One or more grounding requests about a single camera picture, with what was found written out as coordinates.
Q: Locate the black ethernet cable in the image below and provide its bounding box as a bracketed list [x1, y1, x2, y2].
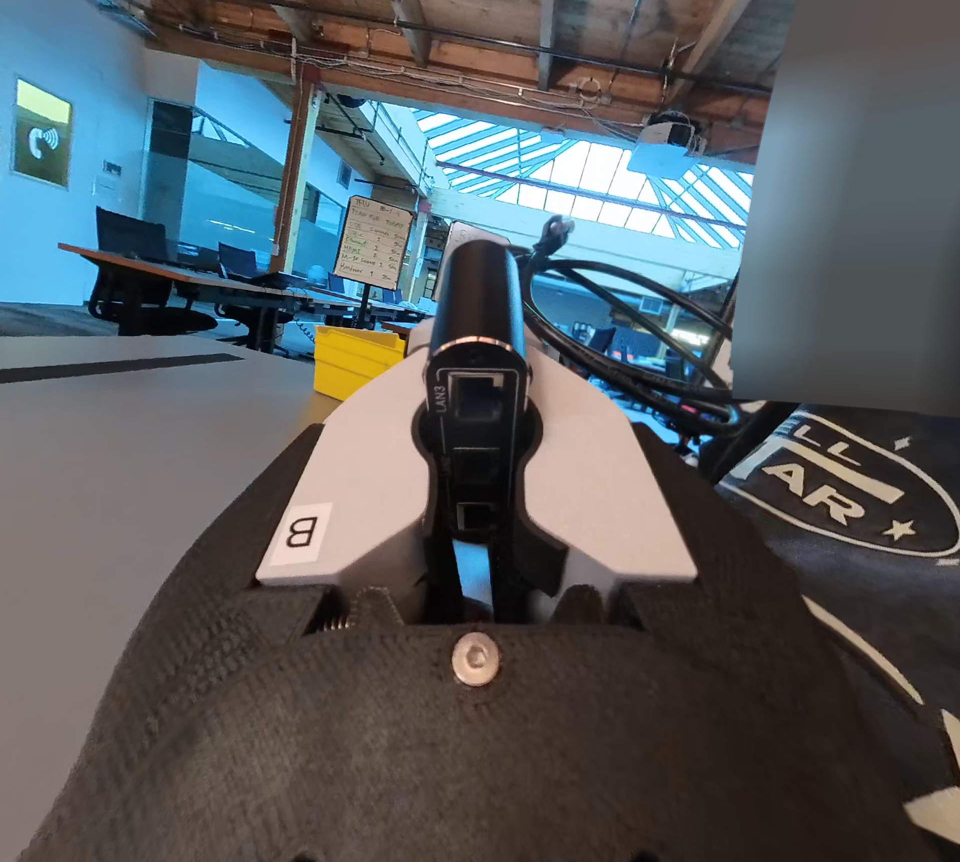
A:
[521, 213, 744, 439]

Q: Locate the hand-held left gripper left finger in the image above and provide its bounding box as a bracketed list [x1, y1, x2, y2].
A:
[255, 350, 438, 589]

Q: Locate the row of distant office chairs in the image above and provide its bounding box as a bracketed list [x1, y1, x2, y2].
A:
[562, 318, 732, 447]

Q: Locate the black ethernet adapter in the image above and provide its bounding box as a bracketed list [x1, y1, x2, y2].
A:
[427, 239, 535, 548]

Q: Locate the white ceiling projector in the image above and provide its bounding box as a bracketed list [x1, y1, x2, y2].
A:
[628, 112, 706, 175]

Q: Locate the handwritten breaks whiteboard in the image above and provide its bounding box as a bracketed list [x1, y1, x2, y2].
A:
[444, 219, 489, 256]

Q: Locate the yellow phone sign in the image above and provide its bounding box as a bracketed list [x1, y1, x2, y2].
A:
[11, 76, 75, 190]

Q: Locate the person's dark printed shirt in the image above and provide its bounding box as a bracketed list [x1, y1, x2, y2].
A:
[712, 403, 960, 862]

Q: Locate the yellow plastic bin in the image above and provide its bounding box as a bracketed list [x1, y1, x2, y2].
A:
[313, 324, 408, 402]

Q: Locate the wooden support post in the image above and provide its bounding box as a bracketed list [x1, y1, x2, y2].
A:
[271, 63, 325, 274]

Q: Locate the handwritten list whiteboard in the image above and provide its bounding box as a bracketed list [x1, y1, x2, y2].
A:
[332, 194, 416, 292]

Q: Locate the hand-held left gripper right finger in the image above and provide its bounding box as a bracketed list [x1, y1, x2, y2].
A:
[517, 358, 700, 591]

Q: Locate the wooden office desk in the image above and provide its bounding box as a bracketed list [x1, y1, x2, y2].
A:
[58, 243, 316, 353]

